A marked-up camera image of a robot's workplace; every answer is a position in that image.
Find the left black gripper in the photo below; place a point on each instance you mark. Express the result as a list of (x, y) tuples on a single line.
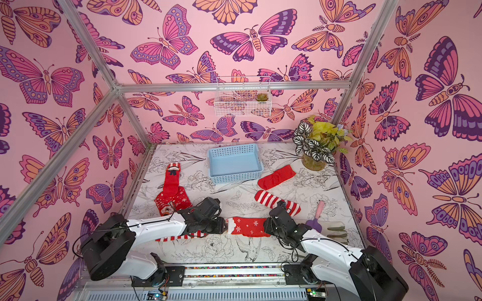
[(220, 229)]

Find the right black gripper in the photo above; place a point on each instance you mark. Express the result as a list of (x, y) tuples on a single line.
[(273, 222)]

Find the red white striped sock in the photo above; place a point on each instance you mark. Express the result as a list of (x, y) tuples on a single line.
[(197, 234), (271, 201)]

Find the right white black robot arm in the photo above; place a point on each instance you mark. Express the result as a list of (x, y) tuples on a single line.
[(365, 273)]

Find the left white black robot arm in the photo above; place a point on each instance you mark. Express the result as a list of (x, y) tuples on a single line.
[(110, 249)]

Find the red patterned christmas sock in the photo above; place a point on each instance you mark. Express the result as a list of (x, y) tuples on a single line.
[(169, 204)]

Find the plain red sock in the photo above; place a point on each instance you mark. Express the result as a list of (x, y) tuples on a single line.
[(276, 178)]

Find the red nutcracker sock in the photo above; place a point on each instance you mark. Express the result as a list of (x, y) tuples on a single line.
[(171, 181)]

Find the light blue plastic basket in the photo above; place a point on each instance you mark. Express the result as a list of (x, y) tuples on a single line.
[(235, 163)]

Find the potted plant in glass vase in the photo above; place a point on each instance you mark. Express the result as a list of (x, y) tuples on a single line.
[(317, 142)]

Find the small green succulent plant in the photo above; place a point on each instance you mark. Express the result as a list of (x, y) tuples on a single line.
[(262, 97)]

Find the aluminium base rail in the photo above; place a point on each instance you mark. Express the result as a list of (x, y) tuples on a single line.
[(259, 281)]

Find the white wire wall basket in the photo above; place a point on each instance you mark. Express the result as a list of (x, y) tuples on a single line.
[(236, 95)]

